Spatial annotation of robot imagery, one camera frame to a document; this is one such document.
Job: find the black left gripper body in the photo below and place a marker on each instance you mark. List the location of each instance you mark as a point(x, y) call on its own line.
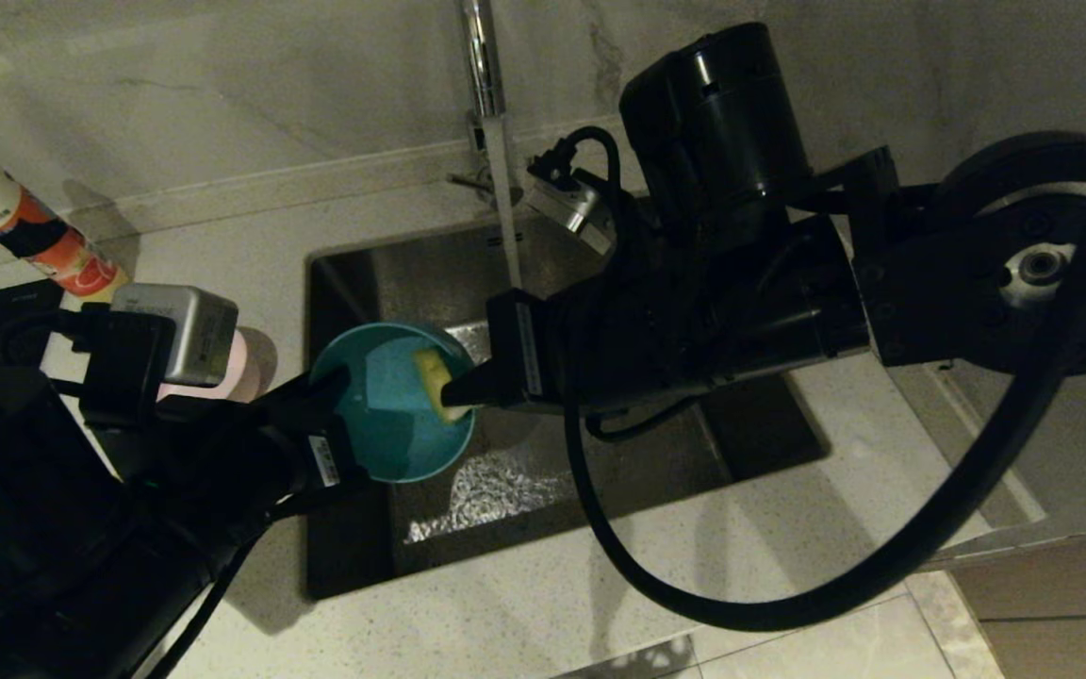
point(232, 462)

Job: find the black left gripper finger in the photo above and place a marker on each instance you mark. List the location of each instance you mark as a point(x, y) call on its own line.
point(317, 396)

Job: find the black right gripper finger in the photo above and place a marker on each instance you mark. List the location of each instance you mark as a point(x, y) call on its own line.
point(486, 387)

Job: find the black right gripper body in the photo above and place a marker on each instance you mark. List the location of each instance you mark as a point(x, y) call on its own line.
point(713, 302)

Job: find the green yellow sponge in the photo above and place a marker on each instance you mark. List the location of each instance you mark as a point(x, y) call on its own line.
point(435, 372)

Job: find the blue plastic bowl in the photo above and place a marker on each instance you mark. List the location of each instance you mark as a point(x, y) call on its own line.
point(392, 424)

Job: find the chrome faucet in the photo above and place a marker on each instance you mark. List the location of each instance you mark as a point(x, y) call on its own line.
point(479, 57)

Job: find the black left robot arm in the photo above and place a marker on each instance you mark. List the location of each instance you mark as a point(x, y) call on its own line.
point(34, 547)

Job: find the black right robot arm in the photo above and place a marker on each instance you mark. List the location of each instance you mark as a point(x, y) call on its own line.
point(977, 283)

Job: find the stainless steel sink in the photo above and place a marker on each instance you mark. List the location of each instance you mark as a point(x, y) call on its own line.
point(656, 471)

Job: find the pink plastic bowl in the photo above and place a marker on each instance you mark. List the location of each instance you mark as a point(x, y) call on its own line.
point(237, 363)

